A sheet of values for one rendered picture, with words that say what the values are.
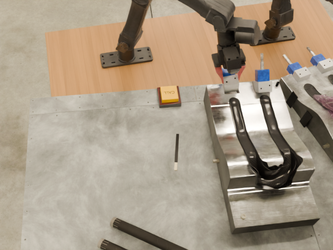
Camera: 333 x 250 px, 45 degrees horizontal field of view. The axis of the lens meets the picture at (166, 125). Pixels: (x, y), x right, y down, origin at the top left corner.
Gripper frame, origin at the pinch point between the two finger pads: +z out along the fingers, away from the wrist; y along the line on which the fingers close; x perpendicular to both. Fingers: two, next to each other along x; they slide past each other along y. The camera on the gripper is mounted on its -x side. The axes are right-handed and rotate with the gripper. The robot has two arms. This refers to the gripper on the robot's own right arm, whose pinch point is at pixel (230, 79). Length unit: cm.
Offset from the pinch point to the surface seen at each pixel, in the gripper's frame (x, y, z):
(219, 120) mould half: -10.6, -6.4, 8.1
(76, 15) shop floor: 156, -79, 32
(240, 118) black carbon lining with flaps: -9.8, 0.8, 9.7
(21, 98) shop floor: 90, -112, 49
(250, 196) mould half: -34.4, -2.2, 19.7
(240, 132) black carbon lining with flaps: -14.5, -0.4, 11.4
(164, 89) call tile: 7.4, -22.9, 4.0
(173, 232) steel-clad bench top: -40, -27, 23
